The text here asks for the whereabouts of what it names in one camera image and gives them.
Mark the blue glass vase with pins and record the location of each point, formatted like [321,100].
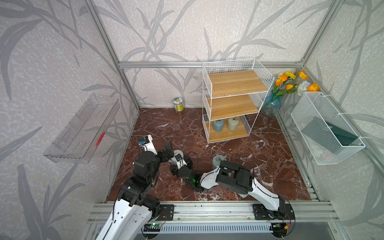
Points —
[272,103]

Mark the white canister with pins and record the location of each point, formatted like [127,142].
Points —
[178,155]

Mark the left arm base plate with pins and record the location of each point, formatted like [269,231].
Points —
[163,212]

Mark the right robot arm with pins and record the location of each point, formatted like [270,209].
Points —
[232,176]

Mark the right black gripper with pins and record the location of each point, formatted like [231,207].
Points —
[174,170]

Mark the white wire shelf rack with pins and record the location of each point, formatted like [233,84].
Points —
[235,88]

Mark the orange yellow artificial flowers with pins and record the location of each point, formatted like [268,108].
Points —
[289,83]

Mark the tall light blue canister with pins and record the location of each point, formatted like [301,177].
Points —
[217,159]

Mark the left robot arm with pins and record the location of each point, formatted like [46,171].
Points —
[134,207]

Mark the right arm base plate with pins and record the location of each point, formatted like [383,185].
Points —
[264,211]

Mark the small sage green canister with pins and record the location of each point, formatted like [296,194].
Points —
[233,124]

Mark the small blue-grey canister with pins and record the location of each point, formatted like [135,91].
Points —
[218,125]

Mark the white wire wall basket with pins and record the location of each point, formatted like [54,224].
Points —
[316,104]

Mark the aluminium front rail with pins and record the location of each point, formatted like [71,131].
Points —
[242,211]

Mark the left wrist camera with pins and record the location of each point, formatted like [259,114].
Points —
[147,143]

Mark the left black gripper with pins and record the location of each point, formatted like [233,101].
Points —
[170,153]

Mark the clear acrylic wall shelf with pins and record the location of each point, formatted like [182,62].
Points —
[79,140]

